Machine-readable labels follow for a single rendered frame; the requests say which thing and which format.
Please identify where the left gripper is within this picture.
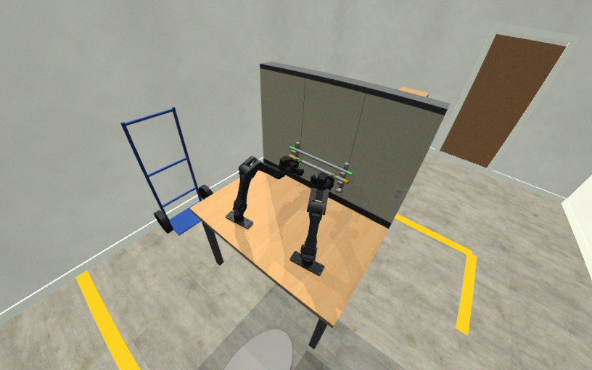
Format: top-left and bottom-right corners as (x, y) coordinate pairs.
(290, 157), (302, 168)

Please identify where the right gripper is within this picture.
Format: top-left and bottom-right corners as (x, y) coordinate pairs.
(326, 174), (336, 190)

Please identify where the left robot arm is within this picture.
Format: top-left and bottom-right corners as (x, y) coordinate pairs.
(226, 156), (304, 229)

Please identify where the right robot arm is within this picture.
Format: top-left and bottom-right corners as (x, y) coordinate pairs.
(290, 173), (329, 276)

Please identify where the dark grey wall panel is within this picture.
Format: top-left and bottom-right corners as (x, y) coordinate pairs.
(260, 62), (450, 229)

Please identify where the grey metal bar with yellow ends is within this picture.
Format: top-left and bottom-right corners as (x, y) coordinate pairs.
(289, 155), (349, 184)

